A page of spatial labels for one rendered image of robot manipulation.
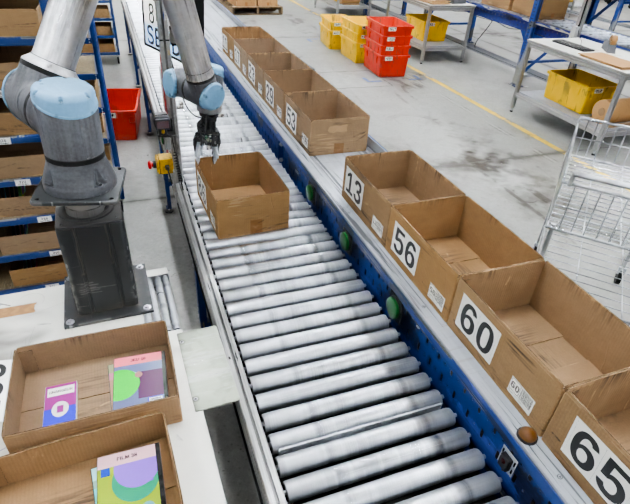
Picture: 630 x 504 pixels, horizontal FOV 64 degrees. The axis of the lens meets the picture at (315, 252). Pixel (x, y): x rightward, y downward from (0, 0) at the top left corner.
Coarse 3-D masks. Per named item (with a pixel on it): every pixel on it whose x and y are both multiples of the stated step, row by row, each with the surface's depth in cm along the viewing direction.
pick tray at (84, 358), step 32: (160, 320) 142; (32, 352) 133; (64, 352) 137; (96, 352) 140; (128, 352) 144; (32, 384) 133; (96, 384) 134; (32, 416) 125; (96, 416) 116; (128, 416) 119
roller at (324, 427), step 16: (400, 400) 137; (416, 400) 137; (432, 400) 138; (336, 416) 132; (352, 416) 131; (368, 416) 132; (384, 416) 133; (288, 432) 126; (304, 432) 127; (320, 432) 127; (272, 448) 124
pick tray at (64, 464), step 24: (96, 432) 113; (120, 432) 116; (144, 432) 119; (168, 432) 113; (0, 456) 106; (24, 456) 108; (48, 456) 111; (72, 456) 114; (96, 456) 117; (168, 456) 118; (0, 480) 109; (24, 480) 111; (48, 480) 112; (72, 480) 112; (168, 480) 113
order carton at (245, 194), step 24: (216, 168) 221; (240, 168) 225; (264, 168) 222; (216, 192) 224; (240, 192) 226; (264, 192) 227; (288, 192) 196; (216, 216) 191; (240, 216) 193; (264, 216) 197; (288, 216) 202
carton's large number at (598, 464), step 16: (576, 432) 103; (592, 432) 99; (576, 448) 103; (592, 448) 99; (608, 448) 96; (576, 464) 104; (592, 464) 100; (608, 464) 96; (592, 480) 101; (608, 480) 97; (624, 480) 93; (608, 496) 97; (624, 496) 94
